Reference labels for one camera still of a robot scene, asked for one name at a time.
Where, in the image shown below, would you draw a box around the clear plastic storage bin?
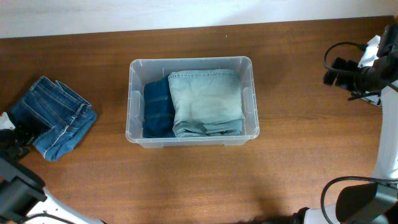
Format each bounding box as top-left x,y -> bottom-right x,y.
126,56 -> 260,148

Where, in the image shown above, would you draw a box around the dark blue jeans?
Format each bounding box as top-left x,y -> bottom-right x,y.
7,77 -> 97,161

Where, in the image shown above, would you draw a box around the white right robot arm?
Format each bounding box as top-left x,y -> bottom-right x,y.
289,23 -> 397,224

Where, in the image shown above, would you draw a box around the black right camera cable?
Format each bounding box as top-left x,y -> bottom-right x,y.
320,41 -> 398,224

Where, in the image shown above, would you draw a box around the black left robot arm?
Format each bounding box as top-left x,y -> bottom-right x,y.
1,126 -> 104,224

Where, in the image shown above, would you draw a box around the teal blue garment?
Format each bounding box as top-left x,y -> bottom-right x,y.
142,77 -> 175,138

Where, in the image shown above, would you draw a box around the light blue jeans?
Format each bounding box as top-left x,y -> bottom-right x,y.
168,69 -> 245,138

